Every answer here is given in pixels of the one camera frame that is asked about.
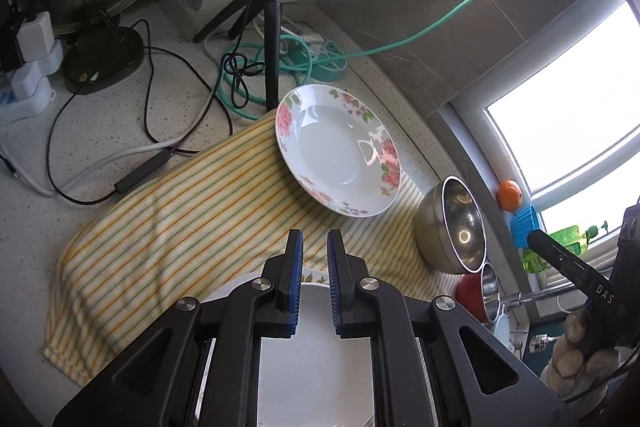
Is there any pink rose floral plate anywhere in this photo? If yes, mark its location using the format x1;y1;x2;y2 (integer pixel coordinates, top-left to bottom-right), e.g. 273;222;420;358
275;83;403;218

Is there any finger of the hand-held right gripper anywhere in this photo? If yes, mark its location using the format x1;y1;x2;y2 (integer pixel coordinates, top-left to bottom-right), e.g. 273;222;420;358
526;229;616;308

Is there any black tripod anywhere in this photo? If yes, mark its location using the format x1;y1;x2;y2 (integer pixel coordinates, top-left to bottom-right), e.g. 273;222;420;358
192;0;303;112

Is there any chrome faucet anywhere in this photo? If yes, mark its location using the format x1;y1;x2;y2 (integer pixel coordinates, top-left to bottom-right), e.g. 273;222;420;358
500;282;588;353

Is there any white power adapter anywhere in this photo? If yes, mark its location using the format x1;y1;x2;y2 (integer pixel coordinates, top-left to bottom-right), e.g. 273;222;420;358
17;11;54;62

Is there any green dish soap bottle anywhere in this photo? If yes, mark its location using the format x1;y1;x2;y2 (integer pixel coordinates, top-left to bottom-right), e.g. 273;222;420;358
521;221;611;274

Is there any green power strip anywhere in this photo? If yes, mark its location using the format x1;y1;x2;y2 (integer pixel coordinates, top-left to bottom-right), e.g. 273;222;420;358
287;34;348;82

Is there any white cable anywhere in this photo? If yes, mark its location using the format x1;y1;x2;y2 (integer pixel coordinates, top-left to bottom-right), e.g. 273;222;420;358
0;127;176;198

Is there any yellow striped cloth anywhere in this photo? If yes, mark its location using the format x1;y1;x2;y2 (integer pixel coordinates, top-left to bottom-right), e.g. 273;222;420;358
42;109;468;388

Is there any magenta flower floral plate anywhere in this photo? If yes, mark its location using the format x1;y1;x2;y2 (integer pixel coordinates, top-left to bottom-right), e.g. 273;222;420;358
257;268;376;427

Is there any black cable with inline switch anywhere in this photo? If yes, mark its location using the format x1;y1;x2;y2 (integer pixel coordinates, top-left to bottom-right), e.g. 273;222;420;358
45;19;236;205

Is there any dark rounded base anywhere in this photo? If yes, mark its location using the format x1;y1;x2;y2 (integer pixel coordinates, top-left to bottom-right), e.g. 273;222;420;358
62;19;146;95

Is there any red steel bowl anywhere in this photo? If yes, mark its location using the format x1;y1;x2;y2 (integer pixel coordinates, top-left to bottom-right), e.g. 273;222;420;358
456;262;501;324

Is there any light blue ceramic bowl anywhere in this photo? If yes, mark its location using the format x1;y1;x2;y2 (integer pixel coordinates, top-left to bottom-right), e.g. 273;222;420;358
492;312;513;353

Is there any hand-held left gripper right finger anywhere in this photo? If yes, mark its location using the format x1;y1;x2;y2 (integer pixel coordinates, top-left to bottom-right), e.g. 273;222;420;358
326;229;581;427

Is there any large steel bowl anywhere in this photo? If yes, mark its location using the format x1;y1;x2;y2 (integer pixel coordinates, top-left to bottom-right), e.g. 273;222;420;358
414;176;488;275

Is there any person's right hand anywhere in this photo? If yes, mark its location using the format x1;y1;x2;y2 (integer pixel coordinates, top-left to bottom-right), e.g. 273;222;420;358
540;307;623;408

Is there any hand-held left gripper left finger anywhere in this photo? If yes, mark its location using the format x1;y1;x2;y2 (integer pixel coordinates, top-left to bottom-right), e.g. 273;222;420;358
52;229;305;427

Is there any orange tangerine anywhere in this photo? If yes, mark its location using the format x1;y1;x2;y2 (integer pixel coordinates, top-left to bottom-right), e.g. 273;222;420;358
497;180;523;211

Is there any white framed window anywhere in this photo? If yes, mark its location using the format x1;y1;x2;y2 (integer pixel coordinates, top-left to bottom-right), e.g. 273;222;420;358
450;0;640;308

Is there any green hose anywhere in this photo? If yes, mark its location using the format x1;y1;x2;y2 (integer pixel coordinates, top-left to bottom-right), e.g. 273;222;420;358
215;0;548;120

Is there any blue fluted cup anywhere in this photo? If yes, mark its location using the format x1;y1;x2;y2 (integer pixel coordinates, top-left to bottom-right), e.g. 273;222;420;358
510;205;546;250

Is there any white power strip with plugs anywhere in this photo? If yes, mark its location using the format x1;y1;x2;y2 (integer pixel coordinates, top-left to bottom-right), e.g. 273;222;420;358
0;42;63;120

